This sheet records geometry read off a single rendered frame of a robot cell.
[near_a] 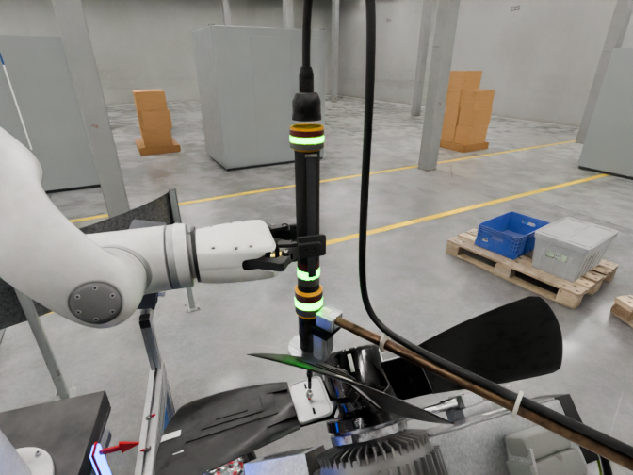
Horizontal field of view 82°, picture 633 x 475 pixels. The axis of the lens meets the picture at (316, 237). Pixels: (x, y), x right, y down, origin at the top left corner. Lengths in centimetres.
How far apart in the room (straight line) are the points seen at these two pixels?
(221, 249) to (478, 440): 57
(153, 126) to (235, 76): 261
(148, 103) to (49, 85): 251
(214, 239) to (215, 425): 36
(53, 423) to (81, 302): 72
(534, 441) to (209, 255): 61
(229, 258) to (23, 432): 79
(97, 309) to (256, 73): 642
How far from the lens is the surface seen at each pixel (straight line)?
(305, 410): 71
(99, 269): 41
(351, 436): 69
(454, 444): 78
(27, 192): 44
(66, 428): 109
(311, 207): 49
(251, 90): 672
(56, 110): 643
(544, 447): 80
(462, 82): 885
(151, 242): 48
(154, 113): 853
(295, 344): 64
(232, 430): 70
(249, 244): 47
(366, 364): 70
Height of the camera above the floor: 173
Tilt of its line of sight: 25 degrees down
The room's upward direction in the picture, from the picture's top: straight up
